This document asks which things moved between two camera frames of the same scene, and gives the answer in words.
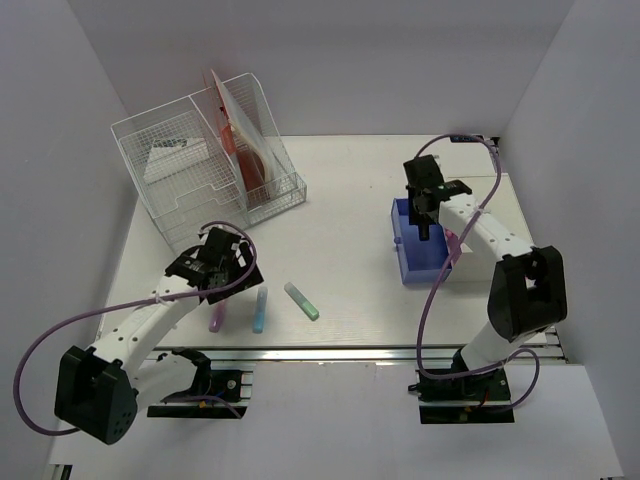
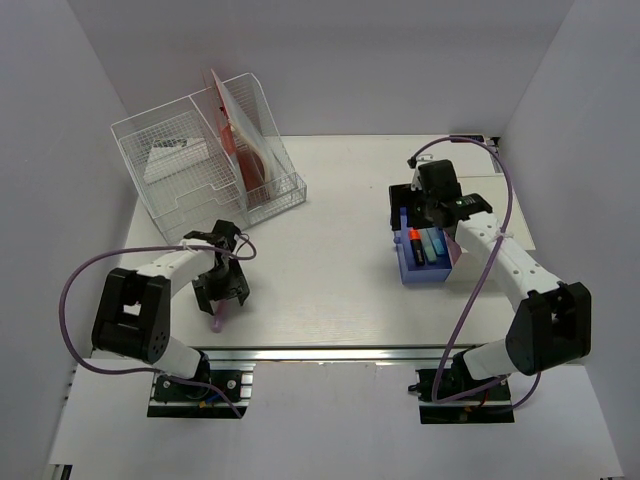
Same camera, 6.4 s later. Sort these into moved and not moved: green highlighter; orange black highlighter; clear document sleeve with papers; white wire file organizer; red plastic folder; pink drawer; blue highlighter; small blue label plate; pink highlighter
Moved: green highlighter; blue highlighter; orange black highlighter
Not moved: small blue label plate; pink drawer; pink highlighter; clear document sleeve with papers; white wire file organizer; red plastic folder
